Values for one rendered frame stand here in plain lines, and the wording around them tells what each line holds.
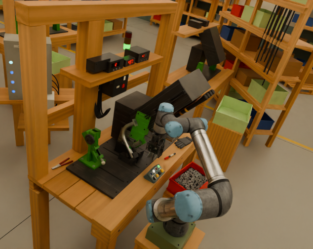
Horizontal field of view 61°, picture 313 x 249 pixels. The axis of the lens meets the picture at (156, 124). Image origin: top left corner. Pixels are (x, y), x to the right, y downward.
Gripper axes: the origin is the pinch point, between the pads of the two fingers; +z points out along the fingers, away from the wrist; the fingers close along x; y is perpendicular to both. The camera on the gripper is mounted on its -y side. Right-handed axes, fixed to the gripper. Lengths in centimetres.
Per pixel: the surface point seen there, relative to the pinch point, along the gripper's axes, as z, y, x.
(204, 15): 14, -893, -190
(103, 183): 38.0, -2.1, -28.7
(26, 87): -23, 20, -71
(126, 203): 37.7, 4.9, -7.4
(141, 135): 14.1, -37.7, -22.4
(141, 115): 1.1, -41.4, -27.6
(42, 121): -2, 15, -65
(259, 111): 52, -276, 67
